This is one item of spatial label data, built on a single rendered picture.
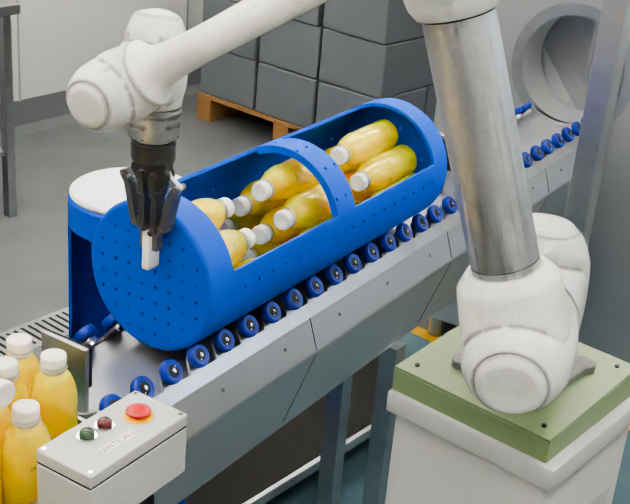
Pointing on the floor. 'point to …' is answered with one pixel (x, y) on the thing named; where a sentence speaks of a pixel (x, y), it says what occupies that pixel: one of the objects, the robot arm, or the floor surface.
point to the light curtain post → (598, 113)
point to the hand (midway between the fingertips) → (150, 248)
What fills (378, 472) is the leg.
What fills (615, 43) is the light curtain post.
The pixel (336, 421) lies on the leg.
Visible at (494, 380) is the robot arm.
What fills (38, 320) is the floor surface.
